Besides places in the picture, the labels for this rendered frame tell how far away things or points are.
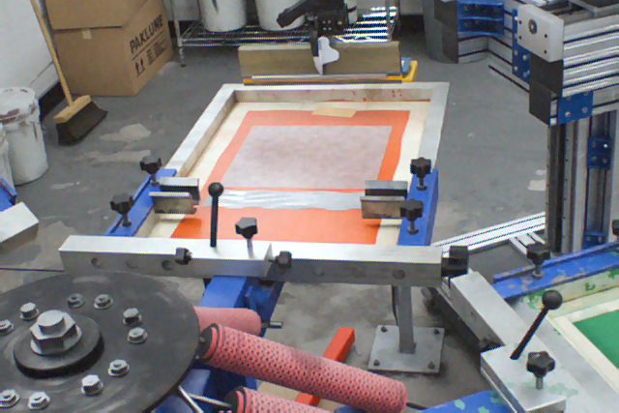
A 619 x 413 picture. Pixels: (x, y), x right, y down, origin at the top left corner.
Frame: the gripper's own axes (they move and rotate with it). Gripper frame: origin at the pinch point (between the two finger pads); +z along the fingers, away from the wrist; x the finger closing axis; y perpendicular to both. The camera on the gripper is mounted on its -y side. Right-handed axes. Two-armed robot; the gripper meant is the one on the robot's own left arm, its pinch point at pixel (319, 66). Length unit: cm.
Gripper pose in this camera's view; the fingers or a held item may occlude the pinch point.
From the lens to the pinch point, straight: 219.9
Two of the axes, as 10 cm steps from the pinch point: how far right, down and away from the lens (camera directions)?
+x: 2.0, -4.9, 8.5
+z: 1.1, 8.7, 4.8
